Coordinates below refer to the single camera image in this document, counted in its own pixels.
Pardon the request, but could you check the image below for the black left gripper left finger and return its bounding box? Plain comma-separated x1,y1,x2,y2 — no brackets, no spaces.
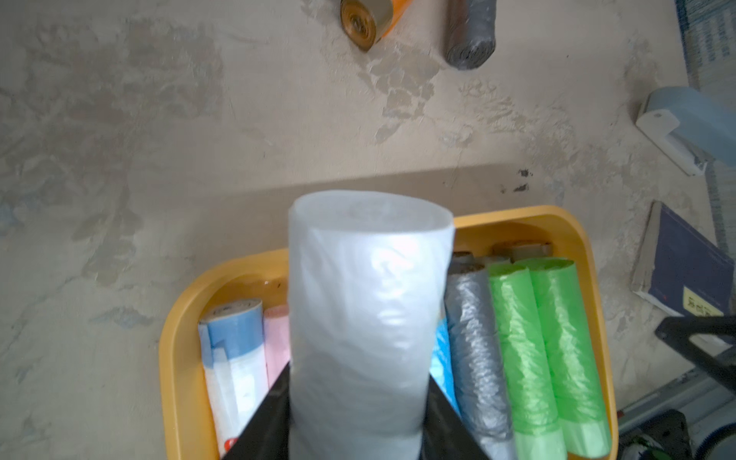
223,363,291,460

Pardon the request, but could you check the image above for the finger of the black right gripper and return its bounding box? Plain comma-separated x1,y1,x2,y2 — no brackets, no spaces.
654,314,736,395

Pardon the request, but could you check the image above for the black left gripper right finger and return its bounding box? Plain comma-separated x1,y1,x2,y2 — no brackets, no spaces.
422,377,489,460

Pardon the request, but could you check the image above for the light blue trash bag roll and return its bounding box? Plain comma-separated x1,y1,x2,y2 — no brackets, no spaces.
429,318,459,413

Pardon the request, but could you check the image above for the white blue trash bag roll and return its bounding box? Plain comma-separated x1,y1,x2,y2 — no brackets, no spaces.
197,298,268,456

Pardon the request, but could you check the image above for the pink trash bag roll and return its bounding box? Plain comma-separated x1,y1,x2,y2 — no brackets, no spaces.
264,305,291,387

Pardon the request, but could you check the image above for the green trash bag roll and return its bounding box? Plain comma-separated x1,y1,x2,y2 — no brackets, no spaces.
519,258,613,459

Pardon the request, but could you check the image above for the white blue-end trash bag roll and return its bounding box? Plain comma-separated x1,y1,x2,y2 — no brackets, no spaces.
287,190,455,459

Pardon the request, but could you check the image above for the dark grey trash bag roll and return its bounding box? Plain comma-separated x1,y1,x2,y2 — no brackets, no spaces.
450,251,475,265

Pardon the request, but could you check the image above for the small orange roll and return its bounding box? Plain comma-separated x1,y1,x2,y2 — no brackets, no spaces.
492,240,553,263

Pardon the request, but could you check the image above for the yellow plastic storage tray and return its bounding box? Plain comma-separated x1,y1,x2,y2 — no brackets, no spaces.
159,205,619,459

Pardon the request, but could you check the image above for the orange trash bag roll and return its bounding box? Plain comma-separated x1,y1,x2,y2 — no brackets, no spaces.
339,0,412,52

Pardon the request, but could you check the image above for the dark blue notebook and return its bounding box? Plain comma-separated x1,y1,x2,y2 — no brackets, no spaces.
631,200,735,316

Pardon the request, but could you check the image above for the light blue stapler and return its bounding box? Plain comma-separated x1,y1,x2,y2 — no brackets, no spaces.
636,86,735,176

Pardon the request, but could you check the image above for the tape roll on rail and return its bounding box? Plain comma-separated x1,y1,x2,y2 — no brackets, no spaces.
690,420,735,460

